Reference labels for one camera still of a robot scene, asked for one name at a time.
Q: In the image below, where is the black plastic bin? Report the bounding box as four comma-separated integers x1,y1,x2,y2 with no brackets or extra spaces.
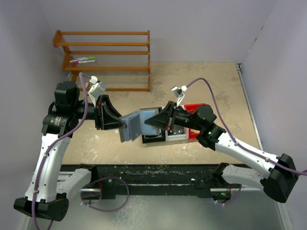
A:
140,107,166,144

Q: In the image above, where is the grey card holder wallet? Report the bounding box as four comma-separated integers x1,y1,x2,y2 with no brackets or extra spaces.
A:
119,108,161,143

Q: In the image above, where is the white plastic bin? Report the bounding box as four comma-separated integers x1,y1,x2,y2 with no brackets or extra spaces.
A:
165,126,188,141

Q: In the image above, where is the red plastic bin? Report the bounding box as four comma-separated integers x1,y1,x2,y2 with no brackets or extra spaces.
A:
184,103,205,139

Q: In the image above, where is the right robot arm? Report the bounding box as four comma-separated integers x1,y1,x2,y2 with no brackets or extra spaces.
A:
144,101,299,203

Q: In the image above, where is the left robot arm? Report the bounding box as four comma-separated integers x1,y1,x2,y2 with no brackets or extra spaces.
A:
13,81,125,222

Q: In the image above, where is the black cards pile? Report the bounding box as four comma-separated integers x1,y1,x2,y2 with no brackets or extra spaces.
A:
169,126,185,135

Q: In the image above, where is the pink marker pen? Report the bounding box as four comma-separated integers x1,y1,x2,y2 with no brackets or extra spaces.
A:
70,60,96,65

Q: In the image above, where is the green marker pen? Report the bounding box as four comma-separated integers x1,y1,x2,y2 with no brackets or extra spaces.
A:
77,56,95,60

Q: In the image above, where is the wooden shelf rack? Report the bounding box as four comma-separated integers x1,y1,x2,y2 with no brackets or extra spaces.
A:
52,30,151,81

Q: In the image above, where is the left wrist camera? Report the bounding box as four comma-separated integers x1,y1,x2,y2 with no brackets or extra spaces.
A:
88,76,106,105

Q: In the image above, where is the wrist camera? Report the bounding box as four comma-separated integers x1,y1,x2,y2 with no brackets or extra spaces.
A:
171,85,187,106
88,76,106,105

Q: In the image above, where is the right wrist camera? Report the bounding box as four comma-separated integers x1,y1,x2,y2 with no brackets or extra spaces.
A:
171,85,187,106

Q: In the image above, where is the loose purple cable loop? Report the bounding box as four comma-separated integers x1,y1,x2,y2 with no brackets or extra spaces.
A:
80,176,130,212

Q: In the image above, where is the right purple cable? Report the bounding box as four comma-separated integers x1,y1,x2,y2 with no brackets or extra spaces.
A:
184,78,307,173

